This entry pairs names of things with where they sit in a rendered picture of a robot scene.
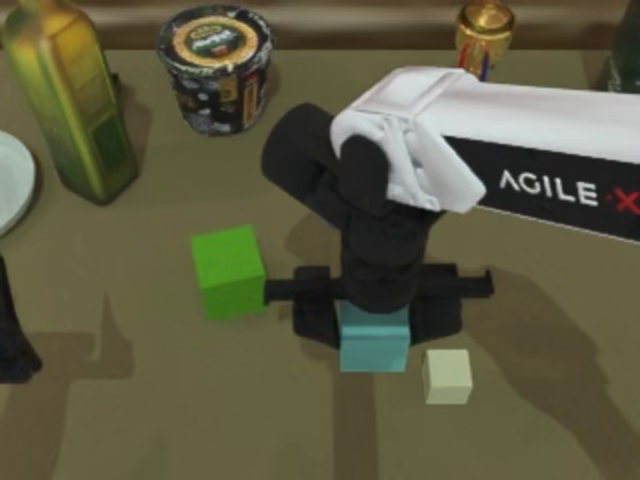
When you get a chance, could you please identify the teal cube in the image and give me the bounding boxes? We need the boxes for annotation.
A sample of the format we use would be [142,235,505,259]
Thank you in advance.
[338,298,412,374]

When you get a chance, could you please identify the small pale cream cube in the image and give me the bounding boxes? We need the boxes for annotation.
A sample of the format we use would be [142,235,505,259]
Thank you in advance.
[420,348,474,406]

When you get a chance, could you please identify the green cube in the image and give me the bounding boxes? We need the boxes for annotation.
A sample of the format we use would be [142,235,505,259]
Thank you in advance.
[190,224,267,322]

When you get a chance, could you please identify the black instant noodle cup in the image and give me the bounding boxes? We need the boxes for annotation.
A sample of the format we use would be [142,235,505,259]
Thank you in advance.
[156,6,277,137]

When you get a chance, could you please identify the gold capped bottle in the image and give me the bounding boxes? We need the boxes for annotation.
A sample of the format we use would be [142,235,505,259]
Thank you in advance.
[454,0,517,84]

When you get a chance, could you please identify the yellow-green olive oil bottle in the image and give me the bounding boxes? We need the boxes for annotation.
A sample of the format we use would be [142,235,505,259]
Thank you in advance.
[1,0,142,207]

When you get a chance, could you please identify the dark green glass bottle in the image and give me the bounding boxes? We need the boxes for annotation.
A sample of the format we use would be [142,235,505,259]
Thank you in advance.
[596,0,640,97]

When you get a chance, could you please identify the white plate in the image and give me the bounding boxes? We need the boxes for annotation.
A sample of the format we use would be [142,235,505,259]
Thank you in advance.
[0,130,39,239]

